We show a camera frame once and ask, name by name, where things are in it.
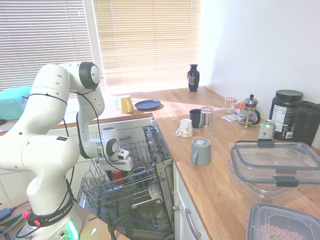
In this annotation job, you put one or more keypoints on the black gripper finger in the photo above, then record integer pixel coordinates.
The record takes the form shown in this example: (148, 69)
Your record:
(109, 175)

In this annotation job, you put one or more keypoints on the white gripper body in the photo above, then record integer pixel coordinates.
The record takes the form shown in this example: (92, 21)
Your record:
(116, 164)

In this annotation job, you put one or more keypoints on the red mug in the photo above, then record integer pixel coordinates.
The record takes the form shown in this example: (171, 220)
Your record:
(117, 176)

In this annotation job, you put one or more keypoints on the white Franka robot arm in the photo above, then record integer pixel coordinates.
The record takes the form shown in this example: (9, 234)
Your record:
(45, 100)

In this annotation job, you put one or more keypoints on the dark blue mug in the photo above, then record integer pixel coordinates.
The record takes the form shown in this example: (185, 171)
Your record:
(138, 170)

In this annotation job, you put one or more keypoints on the built-in dishwasher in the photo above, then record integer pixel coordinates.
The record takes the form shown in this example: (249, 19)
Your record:
(156, 145)

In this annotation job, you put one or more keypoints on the yellow mug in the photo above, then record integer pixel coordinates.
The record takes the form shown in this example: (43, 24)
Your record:
(125, 104)

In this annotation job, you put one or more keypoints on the white printed mug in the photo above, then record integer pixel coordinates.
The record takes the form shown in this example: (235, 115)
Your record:
(185, 128)

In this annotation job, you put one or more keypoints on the grey mug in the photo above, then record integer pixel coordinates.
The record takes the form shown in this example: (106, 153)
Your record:
(201, 152)

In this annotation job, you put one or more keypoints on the black mug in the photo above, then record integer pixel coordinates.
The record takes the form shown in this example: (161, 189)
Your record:
(194, 118)

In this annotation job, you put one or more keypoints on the white round dish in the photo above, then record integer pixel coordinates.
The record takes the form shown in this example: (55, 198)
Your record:
(153, 191)

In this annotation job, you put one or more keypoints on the blue plate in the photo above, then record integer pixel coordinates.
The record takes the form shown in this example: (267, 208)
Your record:
(148, 105)

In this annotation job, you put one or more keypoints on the round metal cabinet knob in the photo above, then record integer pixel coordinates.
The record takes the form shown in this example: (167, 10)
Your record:
(175, 208)

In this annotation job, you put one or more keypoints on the upturned ribbed clear glass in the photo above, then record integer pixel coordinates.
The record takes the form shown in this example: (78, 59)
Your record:
(207, 117)

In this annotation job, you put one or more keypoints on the blue black connector box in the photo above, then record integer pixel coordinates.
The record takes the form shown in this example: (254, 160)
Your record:
(5, 214)

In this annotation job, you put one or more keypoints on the dark blue painted vase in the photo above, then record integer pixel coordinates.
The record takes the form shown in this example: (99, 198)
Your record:
(193, 77)

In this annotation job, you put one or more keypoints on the teal bread box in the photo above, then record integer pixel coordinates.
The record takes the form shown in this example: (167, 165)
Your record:
(13, 102)

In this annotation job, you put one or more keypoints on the small white sachet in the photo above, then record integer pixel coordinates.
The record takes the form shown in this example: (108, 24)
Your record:
(230, 117)

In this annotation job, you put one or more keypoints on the horizontal slatted window blind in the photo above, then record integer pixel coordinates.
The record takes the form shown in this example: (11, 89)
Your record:
(150, 42)
(42, 37)

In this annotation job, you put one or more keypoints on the small jar red gingham lid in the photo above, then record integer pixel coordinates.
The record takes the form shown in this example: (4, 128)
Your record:
(230, 105)

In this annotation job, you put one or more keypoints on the french press coffee maker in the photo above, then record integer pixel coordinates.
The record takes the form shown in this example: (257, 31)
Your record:
(250, 110)

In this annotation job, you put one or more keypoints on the white drink can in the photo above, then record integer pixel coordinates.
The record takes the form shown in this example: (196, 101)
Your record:
(266, 130)

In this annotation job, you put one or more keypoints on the clear container with clip lid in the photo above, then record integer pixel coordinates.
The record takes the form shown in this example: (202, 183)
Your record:
(275, 162)

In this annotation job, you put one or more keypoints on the grey plastic food container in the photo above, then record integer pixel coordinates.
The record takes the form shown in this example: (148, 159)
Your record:
(280, 220)

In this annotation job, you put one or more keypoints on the black supplement tub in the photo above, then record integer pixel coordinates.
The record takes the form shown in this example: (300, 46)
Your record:
(285, 115)

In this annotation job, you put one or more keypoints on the black shaker bottle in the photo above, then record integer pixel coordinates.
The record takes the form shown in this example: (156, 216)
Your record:
(306, 125)

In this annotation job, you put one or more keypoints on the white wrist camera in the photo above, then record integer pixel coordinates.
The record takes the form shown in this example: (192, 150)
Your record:
(123, 154)

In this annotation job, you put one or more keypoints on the black camera stand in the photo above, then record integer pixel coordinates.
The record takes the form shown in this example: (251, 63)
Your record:
(111, 225)

